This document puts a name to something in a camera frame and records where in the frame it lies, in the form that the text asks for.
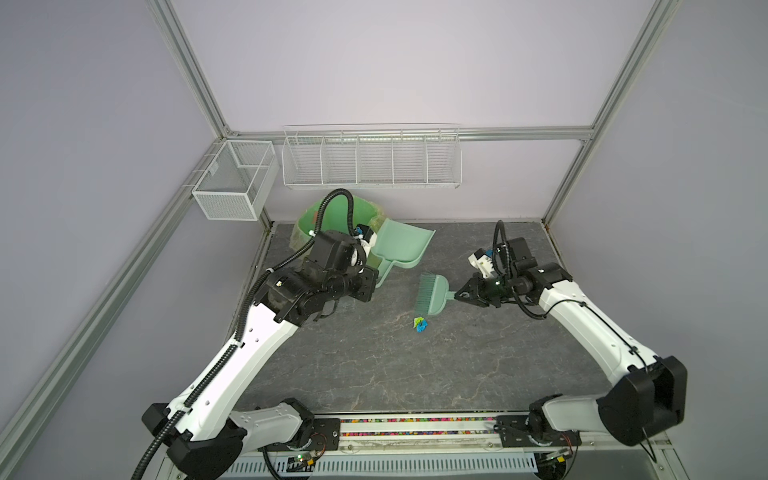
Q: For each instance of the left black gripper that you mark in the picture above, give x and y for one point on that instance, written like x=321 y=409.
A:
x=369 y=277

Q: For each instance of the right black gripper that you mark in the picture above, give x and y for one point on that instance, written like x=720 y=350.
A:
x=475 y=286

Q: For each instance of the mint green dustpan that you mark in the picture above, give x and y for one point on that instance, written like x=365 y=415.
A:
x=399 y=245

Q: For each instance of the mint green hand brush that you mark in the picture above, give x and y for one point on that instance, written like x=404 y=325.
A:
x=433 y=294

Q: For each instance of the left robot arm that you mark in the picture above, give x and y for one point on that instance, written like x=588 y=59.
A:
x=202 y=430

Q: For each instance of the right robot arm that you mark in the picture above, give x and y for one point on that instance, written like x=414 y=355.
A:
x=647 y=393

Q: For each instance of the blue green scraps front left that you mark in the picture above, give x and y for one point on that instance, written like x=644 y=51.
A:
x=420 y=324

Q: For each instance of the yellow-green plastic bin liner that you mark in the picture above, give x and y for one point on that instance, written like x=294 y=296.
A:
x=300 y=234

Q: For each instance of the green trash bin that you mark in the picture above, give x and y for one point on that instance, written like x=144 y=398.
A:
x=336 y=216

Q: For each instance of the small white mesh basket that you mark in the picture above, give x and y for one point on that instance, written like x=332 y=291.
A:
x=237 y=181

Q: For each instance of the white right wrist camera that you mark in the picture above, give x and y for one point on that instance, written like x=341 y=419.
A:
x=482 y=261

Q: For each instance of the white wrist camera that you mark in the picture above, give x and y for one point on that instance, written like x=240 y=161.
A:
x=366 y=237
x=482 y=261

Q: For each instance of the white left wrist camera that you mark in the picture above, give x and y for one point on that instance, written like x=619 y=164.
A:
x=366 y=237

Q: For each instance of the long white wire basket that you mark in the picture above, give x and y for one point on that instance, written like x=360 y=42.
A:
x=367 y=156

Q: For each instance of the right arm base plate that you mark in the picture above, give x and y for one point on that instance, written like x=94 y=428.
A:
x=522 y=430

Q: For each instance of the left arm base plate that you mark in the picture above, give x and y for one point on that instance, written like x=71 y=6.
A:
x=318 y=435

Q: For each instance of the aluminium front rail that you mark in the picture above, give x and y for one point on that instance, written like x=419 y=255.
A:
x=429 y=432

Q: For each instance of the white vented cable duct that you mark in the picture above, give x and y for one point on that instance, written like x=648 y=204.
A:
x=402 y=466

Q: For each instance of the aluminium frame profiles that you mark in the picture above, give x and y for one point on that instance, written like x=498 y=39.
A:
x=27 y=425

